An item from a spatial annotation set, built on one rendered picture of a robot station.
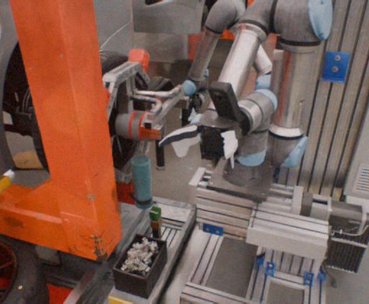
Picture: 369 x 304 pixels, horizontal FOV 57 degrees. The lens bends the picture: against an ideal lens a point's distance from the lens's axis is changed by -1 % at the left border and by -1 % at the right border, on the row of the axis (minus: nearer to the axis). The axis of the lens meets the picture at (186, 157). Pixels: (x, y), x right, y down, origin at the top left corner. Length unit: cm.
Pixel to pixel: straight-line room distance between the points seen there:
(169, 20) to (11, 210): 306
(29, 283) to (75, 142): 60
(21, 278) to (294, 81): 119
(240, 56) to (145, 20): 316
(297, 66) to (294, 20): 13
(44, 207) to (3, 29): 71
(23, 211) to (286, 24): 116
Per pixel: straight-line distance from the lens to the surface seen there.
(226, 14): 168
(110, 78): 147
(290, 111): 110
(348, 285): 187
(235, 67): 99
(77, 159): 114
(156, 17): 408
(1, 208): 156
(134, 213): 207
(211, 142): 72
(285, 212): 131
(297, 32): 102
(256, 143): 88
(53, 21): 100
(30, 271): 150
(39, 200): 141
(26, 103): 183
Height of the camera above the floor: 154
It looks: 31 degrees down
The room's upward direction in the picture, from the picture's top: straight up
